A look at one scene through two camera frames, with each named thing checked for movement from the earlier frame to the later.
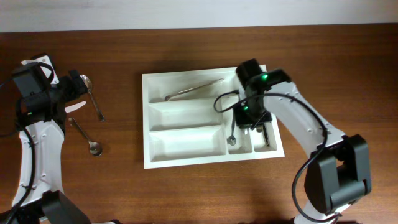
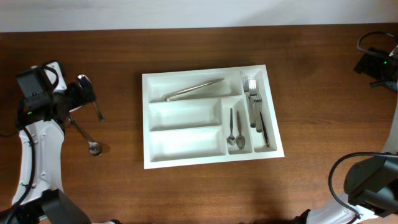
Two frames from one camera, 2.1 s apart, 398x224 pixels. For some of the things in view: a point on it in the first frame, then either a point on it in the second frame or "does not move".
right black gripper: (243, 123) → (368, 64)
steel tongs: (167, 97) does not move
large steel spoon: (89, 84) does not move
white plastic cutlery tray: (181, 125) does not move
